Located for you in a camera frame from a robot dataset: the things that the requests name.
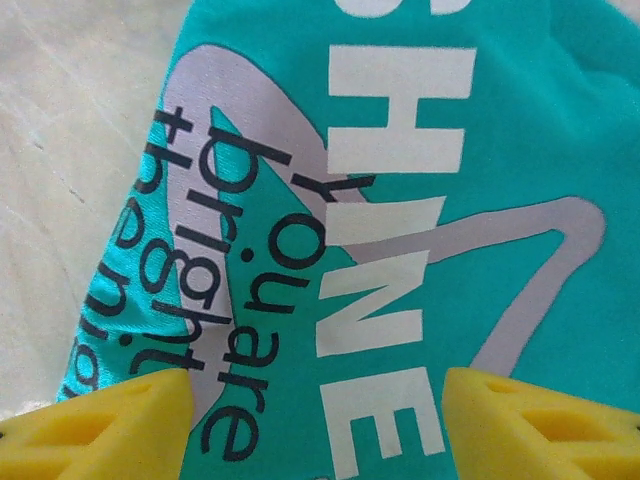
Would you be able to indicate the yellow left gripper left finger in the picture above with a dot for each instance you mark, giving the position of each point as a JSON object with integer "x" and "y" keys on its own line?
{"x": 100, "y": 435}

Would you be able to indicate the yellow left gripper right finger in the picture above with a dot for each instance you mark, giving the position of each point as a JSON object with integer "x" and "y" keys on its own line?
{"x": 540, "y": 435}

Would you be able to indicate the teal t-shirt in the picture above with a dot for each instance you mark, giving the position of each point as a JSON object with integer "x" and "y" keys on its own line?
{"x": 500, "y": 150}

